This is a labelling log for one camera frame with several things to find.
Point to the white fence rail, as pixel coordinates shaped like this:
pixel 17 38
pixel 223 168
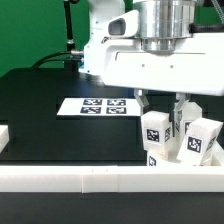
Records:
pixel 4 137
pixel 111 179
pixel 217 155

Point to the white right fence rail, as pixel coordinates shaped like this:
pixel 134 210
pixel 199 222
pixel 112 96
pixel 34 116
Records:
pixel 217 155

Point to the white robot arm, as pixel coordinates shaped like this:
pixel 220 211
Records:
pixel 161 11

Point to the white tag sheet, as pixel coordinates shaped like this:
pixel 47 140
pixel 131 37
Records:
pixel 99 107

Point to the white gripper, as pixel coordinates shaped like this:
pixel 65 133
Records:
pixel 132 52

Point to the white round stool seat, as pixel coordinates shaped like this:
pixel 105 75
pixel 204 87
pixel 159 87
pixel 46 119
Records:
pixel 158 160

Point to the white front fence rail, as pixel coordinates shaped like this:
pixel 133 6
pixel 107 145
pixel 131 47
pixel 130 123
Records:
pixel 111 179

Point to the white left fence rail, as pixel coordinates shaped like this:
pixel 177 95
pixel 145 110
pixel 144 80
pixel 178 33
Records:
pixel 4 137

